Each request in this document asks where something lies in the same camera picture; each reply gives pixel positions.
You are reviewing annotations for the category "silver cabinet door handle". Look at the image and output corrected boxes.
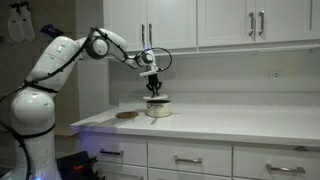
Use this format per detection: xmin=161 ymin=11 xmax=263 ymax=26
xmin=141 ymin=23 xmax=146 ymax=49
xmin=148 ymin=22 xmax=153 ymax=48
xmin=258 ymin=9 xmax=265 ymax=37
xmin=248 ymin=11 xmax=255 ymax=38

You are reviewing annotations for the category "black tool bag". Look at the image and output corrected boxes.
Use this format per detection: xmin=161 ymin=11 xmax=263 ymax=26
xmin=55 ymin=150 xmax=101 ymax=180

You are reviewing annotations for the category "blue hanging tool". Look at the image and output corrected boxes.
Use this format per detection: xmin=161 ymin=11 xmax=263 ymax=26
xmin=40 ymin=23 xmax=64 ymax=38

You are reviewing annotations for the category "white wall outlet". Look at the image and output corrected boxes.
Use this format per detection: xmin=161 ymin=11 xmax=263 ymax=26
xmin=269 ymin=70 xmax=282 ymax=79

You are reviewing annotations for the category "white kitchen cabinet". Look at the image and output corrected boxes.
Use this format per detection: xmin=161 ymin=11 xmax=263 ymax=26
xmin=78 ymin=131 xmax=320 ymax=180
xmin=102 ymin=0 xmax=320 ymax=56

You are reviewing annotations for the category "white lower kitchen cabinet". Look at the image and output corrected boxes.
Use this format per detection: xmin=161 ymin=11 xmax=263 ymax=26
xmin=78 ymin=131 xmax=320 ymax=180

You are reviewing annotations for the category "silver drawer handle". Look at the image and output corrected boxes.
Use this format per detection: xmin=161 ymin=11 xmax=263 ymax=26
xmin=265 ymin=163 xmax=307 ymax=175
xmin=173 ymin=155 xmax=203 ymax=165
xmin=99 ymin=148 xmax=125 ymax=157

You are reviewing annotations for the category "white upper kitchen cabinet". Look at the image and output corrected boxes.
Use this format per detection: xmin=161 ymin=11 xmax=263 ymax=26
xmin=102 ymin=0 xmax=320 ymax=56

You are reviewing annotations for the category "white hanging mitt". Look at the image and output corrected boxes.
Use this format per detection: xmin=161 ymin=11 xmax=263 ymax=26
xmin=19 ymin=1 xmax=36 ymax=43
xmin=7 ymin=2 xmax=26 ymax=44

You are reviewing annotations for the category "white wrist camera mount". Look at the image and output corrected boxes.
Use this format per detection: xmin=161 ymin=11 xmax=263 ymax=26
xmin=139 ymin=67 xmax=164 ymax=78

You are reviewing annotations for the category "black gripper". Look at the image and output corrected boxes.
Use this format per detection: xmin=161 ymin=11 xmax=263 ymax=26
xmin=145 ymin=73 xmax=164 ymax=98

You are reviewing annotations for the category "cream saucepan with long handle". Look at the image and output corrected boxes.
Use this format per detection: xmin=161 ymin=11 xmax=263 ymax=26
xmin=145 ymin=99 xmax=173 ymax=126

